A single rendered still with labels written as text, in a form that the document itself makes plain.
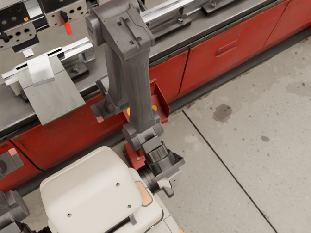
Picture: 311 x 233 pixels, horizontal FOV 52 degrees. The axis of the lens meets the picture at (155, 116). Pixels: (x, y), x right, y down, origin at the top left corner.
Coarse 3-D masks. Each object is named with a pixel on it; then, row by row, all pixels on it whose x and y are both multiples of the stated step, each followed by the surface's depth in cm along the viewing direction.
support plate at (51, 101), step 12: (24, 72) 128; (60, 72) 129; (24, 84) 126; (48, 84) 126; (60, 84) 127; (72, 84) 127; (36, 96) 124; (48, 96) 124; (60, 96) 124; (72, 96) 125; (36, 108) 122; (48, 108) 122; (60, 108) 122; (72, 108) 122; (48, 120) 120
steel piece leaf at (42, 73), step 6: (30, 66) 129; (36, 66) 129; (42, 66) 129; (48, 66) 130; (30, 72) 128; (36, 72) 128; (42, 72) 128; (48, 72) 128; (36, 78) 127; (42, 78) 127; (48, 78) 127; (54, 78) 126; (36, 84) 125
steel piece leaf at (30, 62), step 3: (39, 57) 131; (42, 57) 131; (45, 57) 131; (30, 60) 130; (33, 60) 130; (36, 60) 131; (39, 60) 131; (42, 60) 131; (45, 60) 131; (48, 60) 131; (27, 63) 130; (30, 63) 130; (33, 63) 130; (36, 63) 130
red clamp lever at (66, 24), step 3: (60, 12) 111; (63, 12) 110; (63, 15) 110; (66, 15) 110; (63, 18) 110; (66, 18) 110; (63, 21) 113; (66, 21) 112; (66, 24) 113; (69, 24) 114; (66, 27) 114; (69, 27) 115; (66, 30) 116; (69, 30) 116; (69, 33) 117
